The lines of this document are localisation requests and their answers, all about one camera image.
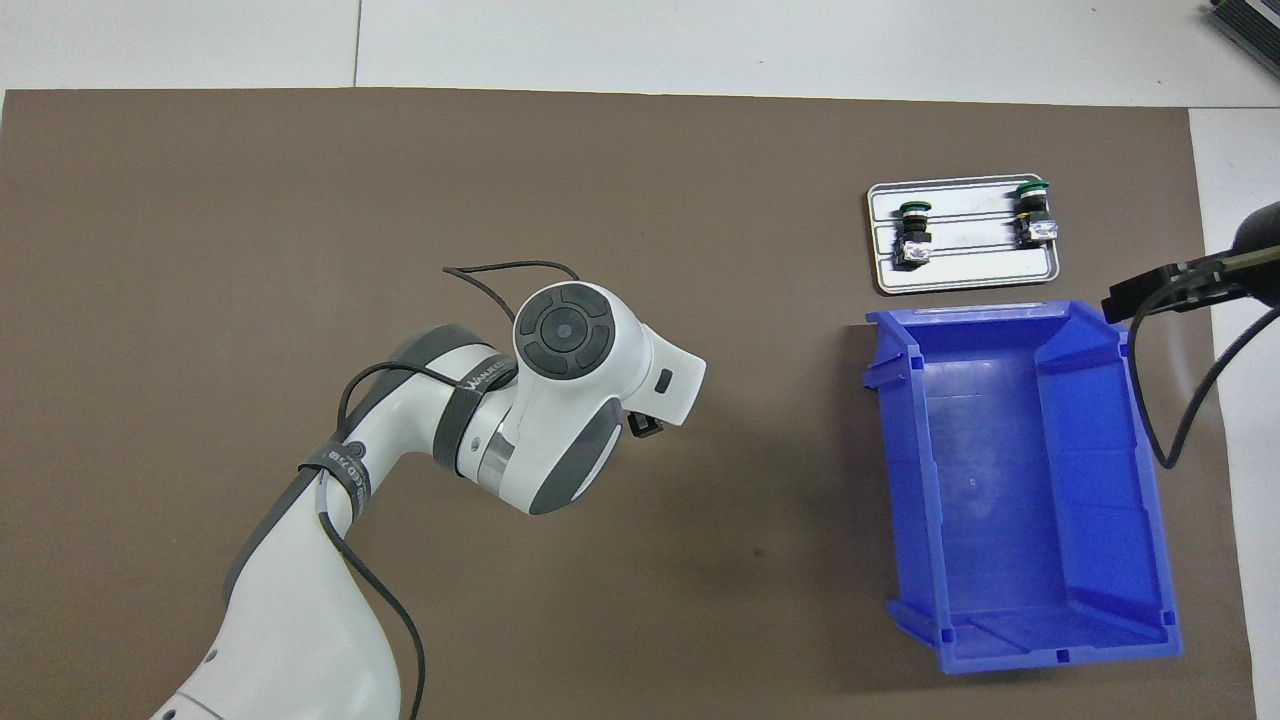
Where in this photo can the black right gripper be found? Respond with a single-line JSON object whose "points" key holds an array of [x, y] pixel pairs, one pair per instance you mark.
{"points": [[1262, 240]]}

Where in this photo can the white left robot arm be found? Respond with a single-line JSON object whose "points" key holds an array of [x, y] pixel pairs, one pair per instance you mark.
{"points": [[300, 620]]}

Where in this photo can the grey metal tray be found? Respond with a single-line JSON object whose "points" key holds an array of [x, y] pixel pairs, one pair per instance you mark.
{"points": [[980, 270]]}

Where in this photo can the blue plastic storage bin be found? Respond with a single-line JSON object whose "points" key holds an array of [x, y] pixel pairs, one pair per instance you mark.
{"points": [[1010, 480]]}

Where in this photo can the grey ribbed metal device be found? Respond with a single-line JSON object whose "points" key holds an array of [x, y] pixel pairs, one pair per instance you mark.
{"points": [[1250, 25]]}

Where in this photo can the brown table mat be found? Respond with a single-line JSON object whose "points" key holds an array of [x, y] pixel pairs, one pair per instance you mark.
{"points": [[200, 200]]}

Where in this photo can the green push button switch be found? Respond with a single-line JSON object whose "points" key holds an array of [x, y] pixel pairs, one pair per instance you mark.
{"points": [[912, 240], [1035, 215]]}

